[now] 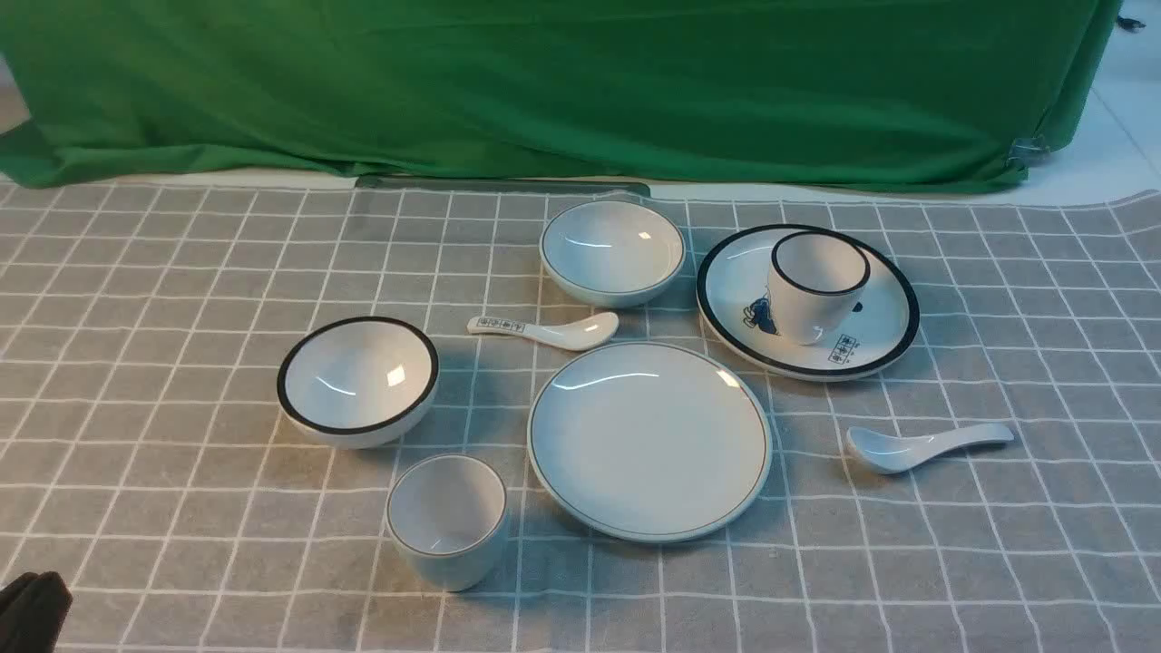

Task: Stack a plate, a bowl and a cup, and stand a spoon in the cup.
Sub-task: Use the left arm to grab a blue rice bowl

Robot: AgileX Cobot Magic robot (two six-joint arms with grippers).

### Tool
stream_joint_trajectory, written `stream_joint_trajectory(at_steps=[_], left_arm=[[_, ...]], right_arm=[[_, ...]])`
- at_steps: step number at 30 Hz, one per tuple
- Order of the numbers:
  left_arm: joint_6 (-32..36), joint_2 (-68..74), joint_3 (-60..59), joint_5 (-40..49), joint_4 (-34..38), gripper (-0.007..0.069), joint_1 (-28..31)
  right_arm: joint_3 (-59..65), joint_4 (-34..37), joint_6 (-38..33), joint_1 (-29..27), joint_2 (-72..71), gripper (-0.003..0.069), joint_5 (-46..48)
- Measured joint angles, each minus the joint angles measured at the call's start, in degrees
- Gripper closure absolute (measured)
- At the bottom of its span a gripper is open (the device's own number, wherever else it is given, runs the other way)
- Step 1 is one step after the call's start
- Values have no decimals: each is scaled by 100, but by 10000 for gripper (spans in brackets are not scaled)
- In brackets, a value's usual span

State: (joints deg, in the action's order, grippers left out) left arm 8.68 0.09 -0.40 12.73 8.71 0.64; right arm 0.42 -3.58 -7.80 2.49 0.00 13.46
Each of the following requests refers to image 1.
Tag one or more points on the white thin-rimmed bowl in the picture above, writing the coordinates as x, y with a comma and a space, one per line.
612, 254

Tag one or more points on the plain white spoon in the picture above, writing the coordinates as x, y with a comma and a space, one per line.
888, 454

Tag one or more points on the metal clip on backdrop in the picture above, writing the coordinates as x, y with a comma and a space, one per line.
1030, 152

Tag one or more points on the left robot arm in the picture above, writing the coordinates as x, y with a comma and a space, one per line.
33, 608

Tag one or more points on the white black-rimmed plate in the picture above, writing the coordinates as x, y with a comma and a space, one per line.
733, 299

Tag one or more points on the white thin-rimmed cup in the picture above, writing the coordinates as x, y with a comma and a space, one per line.
449, 517

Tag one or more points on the green backdrop cloth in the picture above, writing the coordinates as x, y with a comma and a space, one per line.
923, 96

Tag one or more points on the white thin-rimmed plate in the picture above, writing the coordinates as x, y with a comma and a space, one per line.
648, 442

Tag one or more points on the white black-rimmed cup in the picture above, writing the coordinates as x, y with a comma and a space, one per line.
816, 278

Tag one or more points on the white black-rimmed bowl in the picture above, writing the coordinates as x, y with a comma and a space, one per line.
360, 382

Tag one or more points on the white patterned-handle spoon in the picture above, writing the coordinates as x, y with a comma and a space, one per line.
590, 332

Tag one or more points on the grey checked tablecloth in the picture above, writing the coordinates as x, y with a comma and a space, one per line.
146, 460

